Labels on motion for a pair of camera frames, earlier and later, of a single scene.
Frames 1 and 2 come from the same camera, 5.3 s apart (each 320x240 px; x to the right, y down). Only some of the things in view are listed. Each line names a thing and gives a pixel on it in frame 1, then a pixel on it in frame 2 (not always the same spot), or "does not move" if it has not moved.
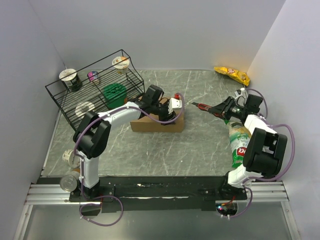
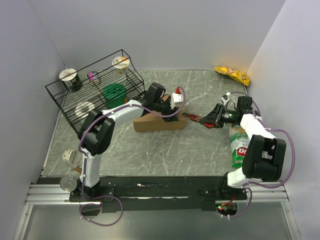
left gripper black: (165, 118) does not move
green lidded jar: (115, 95) does not move
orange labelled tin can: (68, 182) does not move
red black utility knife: (202, 106) -> (192, 117)
